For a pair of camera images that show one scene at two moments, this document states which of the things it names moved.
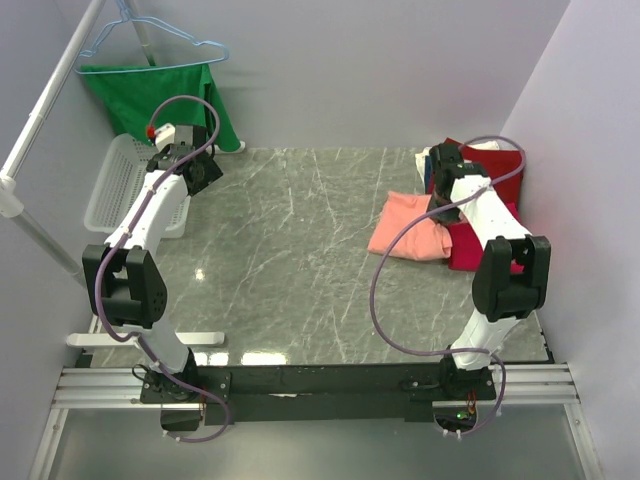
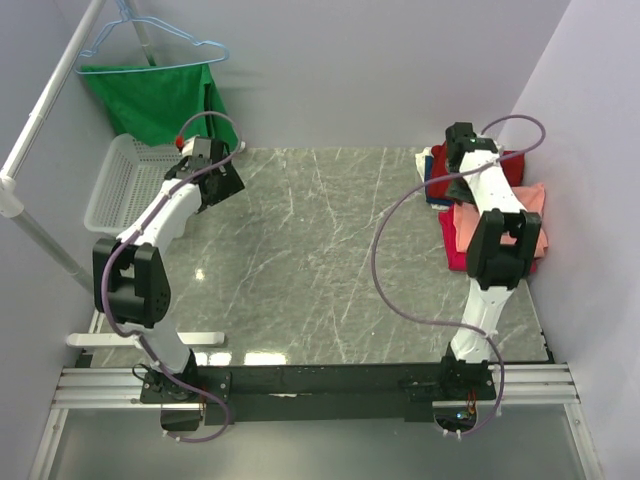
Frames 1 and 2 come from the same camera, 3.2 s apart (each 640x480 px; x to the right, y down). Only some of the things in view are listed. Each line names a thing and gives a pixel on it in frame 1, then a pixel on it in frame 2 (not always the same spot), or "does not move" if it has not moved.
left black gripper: (212, 173) → (231, 185)
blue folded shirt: (427, 171) does not move
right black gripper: (446, 218) → (457, 194)
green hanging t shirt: (138, 99) does not move
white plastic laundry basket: (122, 172) does not move
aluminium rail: (550, 384) does not move
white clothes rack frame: (12, 205) does not move
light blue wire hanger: (124, 17) does not move
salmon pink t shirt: (426, 240) → (531, 199)
